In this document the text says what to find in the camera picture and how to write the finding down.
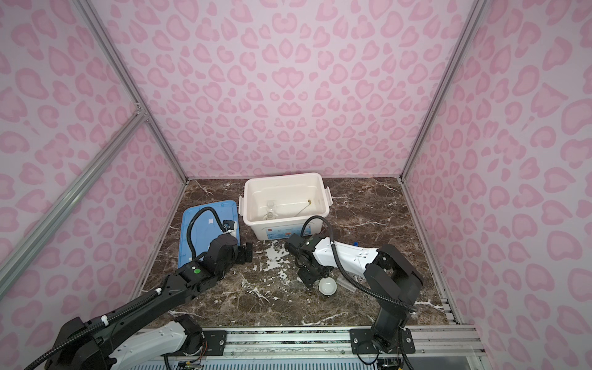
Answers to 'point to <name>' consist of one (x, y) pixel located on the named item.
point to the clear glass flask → (270, 216)
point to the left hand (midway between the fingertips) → (242, 239)
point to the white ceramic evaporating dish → (327, 286)
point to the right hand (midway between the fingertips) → (316, 276)
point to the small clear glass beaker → (270, 205)
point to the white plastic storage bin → (276, 206)
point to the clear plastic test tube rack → (347, 283)
